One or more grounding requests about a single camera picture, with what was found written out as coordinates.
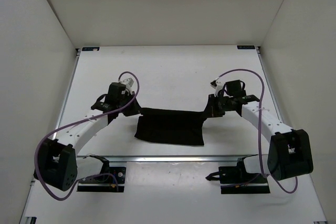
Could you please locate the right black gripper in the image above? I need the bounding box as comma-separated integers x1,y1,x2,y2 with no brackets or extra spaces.
202,94,234,118

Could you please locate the black skirt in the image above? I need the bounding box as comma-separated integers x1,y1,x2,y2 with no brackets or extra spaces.
134,108,206,146

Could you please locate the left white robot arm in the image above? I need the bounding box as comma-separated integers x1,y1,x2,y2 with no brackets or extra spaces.
34,78,140,191

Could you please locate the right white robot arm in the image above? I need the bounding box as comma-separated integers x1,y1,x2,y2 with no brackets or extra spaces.
204,80,313,182

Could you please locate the right blue label sticker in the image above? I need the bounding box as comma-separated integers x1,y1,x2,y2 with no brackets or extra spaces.
237,45,255,50

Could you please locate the blue label sticker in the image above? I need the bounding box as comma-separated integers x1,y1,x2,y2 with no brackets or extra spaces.
237,45,255,50
81,47,100,51

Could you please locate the left blue label sticker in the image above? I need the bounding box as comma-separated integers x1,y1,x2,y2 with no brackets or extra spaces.
81,47,100,51

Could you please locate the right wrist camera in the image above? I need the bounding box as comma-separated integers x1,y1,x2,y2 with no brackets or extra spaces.
210,78,226,97

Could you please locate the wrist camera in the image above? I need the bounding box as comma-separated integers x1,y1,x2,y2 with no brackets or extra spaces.
210,78,226,97
119,78,134,94

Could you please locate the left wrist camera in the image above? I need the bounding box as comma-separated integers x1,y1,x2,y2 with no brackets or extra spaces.
119,78,134,94

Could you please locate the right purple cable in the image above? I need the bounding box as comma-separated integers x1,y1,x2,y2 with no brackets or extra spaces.
214,69,299,193

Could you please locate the purple cable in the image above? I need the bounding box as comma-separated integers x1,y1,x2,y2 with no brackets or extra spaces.
34,71,140,200
214,69,299,193

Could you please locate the aluminium rail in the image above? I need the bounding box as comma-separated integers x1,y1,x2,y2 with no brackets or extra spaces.
78,154,247,163

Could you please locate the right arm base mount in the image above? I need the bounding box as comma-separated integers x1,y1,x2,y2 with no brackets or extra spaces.
205,161,270,195

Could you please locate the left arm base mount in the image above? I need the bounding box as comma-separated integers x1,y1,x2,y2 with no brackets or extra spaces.
77,163,127,193

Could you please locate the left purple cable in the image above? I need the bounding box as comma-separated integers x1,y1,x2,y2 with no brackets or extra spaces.
34,71,140,200

